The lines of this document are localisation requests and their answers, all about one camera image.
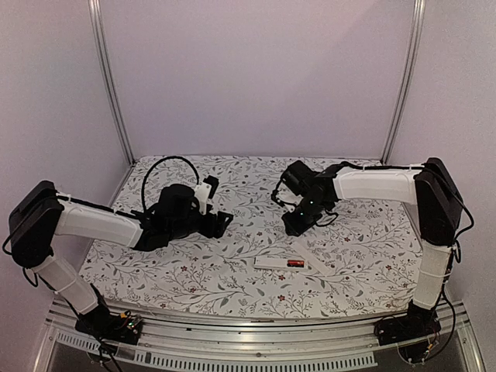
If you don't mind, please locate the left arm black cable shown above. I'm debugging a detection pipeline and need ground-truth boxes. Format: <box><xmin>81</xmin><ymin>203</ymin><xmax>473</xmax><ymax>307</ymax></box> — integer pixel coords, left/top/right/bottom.
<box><xmin>140</xmin><ymin>155</ymin><xmax>202</xmax><ymax>212</ymax></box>

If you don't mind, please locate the left aluminium frame post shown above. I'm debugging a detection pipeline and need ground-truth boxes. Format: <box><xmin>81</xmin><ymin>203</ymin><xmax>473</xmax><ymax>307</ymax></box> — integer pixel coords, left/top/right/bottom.
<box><xmin>88</xmin><ymin>0</ymin><xmax>135</xmax><ymax>164</ymax></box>

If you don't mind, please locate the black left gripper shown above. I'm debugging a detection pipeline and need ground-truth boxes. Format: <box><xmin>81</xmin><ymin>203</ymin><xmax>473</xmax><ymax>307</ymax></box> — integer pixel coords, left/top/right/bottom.
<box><xmin>167</xmin><ymin>205</ymin><xmax>233</xmax><ymax>242</ymax></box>

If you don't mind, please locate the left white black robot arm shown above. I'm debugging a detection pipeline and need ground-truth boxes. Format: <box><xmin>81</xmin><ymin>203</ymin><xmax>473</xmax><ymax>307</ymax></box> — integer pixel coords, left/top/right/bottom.
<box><xmin>2</xmin><ymin>181</ymin><xmax>233</xmax><ymax>336</ymax></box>

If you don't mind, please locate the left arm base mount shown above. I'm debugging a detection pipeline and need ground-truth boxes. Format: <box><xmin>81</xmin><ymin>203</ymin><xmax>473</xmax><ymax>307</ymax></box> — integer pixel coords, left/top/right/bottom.
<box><xmin>75</xmin><ymin>291</ymin><xmax>143</xmax><ymax>346</ymax></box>

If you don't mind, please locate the aluminium frame post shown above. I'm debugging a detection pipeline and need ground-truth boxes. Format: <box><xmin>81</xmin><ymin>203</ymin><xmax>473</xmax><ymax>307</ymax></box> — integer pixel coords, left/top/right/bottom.
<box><xmin>381</xmin><ymin>0</ymin><xmax>425</xmax><ymax>164</ymax></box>
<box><xmin>88</xmin><ymin>0</ymin><xmax>135</xmax><ymax>164</ymax></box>

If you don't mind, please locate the right aluminium frame post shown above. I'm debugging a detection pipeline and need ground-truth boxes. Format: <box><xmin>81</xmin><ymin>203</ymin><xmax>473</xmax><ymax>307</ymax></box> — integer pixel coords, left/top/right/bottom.
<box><xmin>381</xmin><ymin>0</ymin><xmax>425</xmax><ymax>164</ymax></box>

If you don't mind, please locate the floral patterned table mat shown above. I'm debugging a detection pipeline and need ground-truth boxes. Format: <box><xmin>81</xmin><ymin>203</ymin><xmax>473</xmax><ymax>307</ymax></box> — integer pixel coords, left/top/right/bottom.
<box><xmin>80</xmin><ymin>156</ymin><xmax>422</xmax><ymax>319</ymax></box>

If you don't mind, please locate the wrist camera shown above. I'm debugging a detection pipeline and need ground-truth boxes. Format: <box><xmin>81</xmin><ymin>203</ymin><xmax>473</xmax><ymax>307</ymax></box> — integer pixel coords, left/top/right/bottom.
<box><xmin>270</xmin><ymin>180</ymin><xmax>300</xmax><ymax>212</ymax></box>
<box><xmin>194</xmin><ymin>175</ymin><xmax>219</xmax><ymax>215</ymax></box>

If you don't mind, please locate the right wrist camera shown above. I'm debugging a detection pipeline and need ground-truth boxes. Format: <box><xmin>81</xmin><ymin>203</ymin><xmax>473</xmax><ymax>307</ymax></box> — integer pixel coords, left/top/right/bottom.
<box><xmin>270</xmin><ymin>180</ymin><xmax>300</xmax><ymax>212</ymax></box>

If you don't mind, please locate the long white remote control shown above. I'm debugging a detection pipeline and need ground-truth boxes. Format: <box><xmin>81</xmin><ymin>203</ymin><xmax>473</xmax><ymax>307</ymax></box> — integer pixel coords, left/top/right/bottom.
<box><xmin>253</xmin><ymin>257</ymin><xmax>309</xmax><ymax>271</ymax></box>

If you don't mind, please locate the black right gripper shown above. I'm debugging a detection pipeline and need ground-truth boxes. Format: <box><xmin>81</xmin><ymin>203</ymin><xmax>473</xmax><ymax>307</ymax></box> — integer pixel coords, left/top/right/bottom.
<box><xmin>281</xmin><ymin>196</ymin><xmax>328</xmax><ymax>237</ymax></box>

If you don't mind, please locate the red battery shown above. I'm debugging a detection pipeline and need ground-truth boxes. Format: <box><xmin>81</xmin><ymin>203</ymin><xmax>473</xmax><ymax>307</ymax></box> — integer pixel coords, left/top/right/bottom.
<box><xmin>287</xmin><ymin>260</ymin><xmax>305</xmax><ymax>268</ymax></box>

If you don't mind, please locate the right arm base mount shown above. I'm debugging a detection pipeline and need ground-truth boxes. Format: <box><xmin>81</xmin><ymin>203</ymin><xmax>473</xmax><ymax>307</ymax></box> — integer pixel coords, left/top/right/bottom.
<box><xmin>374</xmin><ymin>301</ymin><xmax>441</xmax><ymax>346</ymax></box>

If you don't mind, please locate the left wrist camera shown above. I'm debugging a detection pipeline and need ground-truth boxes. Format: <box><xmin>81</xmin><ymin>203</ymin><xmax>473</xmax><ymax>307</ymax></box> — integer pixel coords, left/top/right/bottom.
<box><xmin>194</xmin><ymin>175</ymin><xmax>219</xmax><ymax>215</ymax></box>

